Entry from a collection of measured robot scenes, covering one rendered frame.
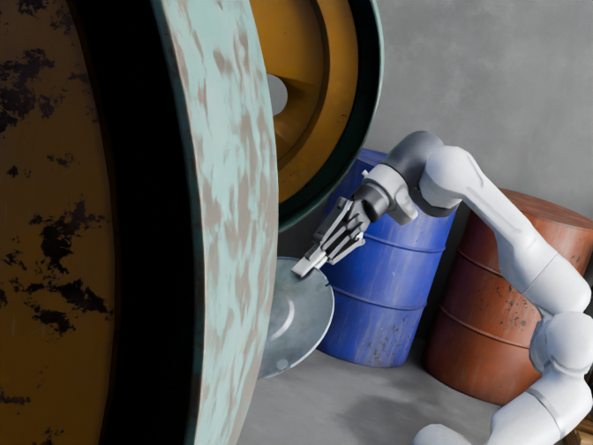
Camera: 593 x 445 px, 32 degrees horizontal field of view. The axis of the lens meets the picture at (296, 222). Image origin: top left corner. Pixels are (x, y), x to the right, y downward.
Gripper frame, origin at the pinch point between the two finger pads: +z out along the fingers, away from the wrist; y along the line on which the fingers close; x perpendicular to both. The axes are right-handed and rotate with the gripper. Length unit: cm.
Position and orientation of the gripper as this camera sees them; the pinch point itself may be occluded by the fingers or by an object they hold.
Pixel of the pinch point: (309, 264)
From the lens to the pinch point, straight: 205.9
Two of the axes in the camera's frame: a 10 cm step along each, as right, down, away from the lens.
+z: -6.6, 6.6, -3.6
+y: -3.0, -6.7, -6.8
